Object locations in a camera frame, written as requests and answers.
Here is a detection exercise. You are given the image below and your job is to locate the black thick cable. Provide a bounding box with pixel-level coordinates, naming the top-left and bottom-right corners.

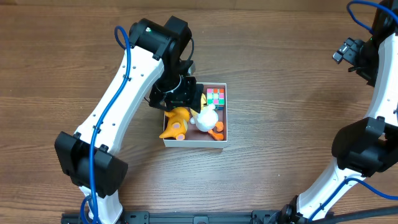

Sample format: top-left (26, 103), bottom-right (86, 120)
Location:
top-left (310, 205), bottom-right (398, 224)

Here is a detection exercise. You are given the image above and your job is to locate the multicoloured puzzle cube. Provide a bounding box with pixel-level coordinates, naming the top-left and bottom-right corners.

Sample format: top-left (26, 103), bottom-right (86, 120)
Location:
top-left (206, 88), bottom-right (226, 110)

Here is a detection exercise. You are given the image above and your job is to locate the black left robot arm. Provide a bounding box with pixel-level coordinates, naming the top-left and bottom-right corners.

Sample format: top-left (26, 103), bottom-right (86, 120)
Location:
top-left (54, 16), bottom-right (203, 223)

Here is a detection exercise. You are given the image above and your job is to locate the white plush duck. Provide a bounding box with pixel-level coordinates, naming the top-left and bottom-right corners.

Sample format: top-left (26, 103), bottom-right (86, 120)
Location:
top-left (190, 93), bottom-right (224, 141)

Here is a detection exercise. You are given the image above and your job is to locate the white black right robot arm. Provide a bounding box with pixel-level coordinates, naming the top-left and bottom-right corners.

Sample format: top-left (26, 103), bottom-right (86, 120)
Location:
top-left (277, 0), bottom-right (397, 223)

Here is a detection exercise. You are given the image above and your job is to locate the orange toy dinosaur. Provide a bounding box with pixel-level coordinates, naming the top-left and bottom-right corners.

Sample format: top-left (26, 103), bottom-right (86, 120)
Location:
top-left (159, 107), bottom-right (190, 141)

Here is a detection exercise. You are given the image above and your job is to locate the white box pink interior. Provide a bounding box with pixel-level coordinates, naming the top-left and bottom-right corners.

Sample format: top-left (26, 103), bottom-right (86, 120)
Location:
top-left (160, 83), bottom-right (228, 148)

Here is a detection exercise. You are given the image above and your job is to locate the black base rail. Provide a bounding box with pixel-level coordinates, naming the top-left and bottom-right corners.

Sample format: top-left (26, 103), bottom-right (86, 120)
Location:
top-left (60, 210), bottom-right (299, 224)

